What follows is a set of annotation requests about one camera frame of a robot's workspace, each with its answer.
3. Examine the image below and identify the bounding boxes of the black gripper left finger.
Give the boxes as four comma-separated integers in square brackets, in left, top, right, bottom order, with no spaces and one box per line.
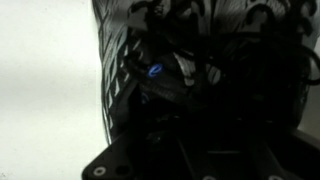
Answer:
[81,79,194,180]

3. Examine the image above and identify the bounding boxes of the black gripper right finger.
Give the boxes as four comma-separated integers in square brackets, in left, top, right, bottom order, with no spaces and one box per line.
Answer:
[233,99,320,180]

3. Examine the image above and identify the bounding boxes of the grey mesh sneaker black laces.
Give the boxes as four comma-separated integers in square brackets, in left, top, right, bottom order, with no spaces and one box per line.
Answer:
[90,0,218,146]
[206,0,320,133]

